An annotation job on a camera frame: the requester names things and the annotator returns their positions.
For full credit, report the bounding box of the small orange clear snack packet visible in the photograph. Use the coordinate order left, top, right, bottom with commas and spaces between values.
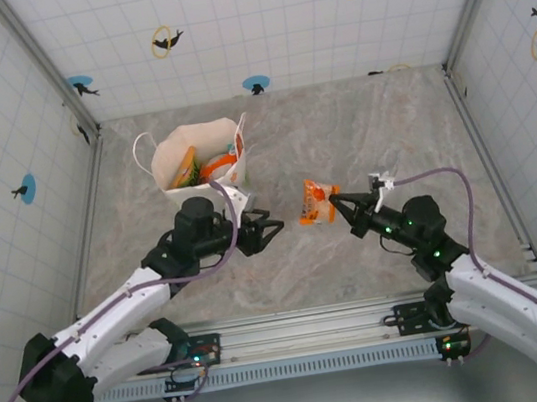
293, 173, 346, 230

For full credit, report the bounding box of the green black lettered snack bag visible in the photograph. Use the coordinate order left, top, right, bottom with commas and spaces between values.
186, 157, 207, 186

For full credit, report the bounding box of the orange Fox's candy bag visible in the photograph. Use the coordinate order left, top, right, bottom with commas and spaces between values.
196, 149, 240, 182

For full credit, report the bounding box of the orange chips bag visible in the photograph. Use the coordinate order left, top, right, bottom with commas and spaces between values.
164, 144, 204, 190

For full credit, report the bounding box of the white flower print paper bag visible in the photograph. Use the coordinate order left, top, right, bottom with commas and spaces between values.
129, 111, 260, 214

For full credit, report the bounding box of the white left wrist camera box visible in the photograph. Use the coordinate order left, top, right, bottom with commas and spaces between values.
218, 180, 259, 217

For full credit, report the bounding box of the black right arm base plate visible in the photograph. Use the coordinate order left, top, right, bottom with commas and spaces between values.
392, 296, 451, 338

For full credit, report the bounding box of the aluminium mounting rail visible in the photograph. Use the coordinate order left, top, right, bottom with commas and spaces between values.
40, 271, 537, 396

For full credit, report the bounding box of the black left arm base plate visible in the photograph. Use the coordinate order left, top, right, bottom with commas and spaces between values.
177, 330, 225, 372

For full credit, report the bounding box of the blue circle fish wall sticker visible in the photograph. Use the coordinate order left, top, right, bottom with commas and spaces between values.
240, 73, 273, 99

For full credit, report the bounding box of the white slotted cable duct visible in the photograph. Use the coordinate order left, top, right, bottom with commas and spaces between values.
91, 336, 442, 402

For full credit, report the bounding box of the blue oval fish wall sticker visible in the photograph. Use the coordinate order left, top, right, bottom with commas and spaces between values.
9, 172, 40, 208

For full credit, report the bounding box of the blue circle shark wall sticker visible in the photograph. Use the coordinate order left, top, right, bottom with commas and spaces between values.
66, 72, 101, 101

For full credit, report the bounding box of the small dolphin ring wall sticker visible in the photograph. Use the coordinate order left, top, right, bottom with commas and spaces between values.
149, 22, 188, 60

